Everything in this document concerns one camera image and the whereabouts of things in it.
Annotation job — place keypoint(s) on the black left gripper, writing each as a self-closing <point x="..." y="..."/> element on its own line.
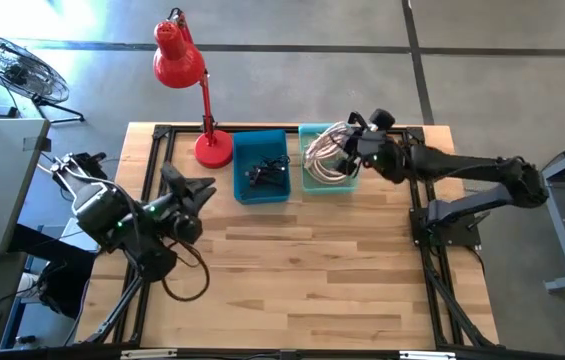
<point x="177" y="207"/>

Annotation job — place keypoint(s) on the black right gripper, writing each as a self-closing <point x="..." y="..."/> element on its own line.
<point x="379" y="152"/>

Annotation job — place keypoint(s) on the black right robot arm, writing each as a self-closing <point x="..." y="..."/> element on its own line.
<point x="462" y="165"/>

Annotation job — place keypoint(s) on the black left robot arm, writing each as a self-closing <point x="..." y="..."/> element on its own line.
<point x="102" y="215"/>

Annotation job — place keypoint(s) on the teal plastic bin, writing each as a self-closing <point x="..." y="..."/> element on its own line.
<point x="312" y="189"/>

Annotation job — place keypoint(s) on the blue plastic bin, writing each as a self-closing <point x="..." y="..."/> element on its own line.
<point x="252" y="145"/>

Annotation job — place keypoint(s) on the red desk lamp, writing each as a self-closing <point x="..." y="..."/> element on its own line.
<point x="179" y="62"/>

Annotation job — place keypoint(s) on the black metal floor fan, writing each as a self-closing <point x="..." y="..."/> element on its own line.
<point x="17" y="70"/>

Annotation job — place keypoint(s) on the black curved frame bracket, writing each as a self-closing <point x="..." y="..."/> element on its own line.
<point x="362" y="120"/>

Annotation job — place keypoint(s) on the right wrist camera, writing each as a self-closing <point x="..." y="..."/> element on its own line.
<point x="383" y="120"/>

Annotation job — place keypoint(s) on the black aluminium table frame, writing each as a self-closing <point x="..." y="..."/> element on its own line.
<point x="187" y="130"/>

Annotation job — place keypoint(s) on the silver bracket plate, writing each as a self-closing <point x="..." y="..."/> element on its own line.
<point x="149" y="354"/>
<point x="427" y="355"/>

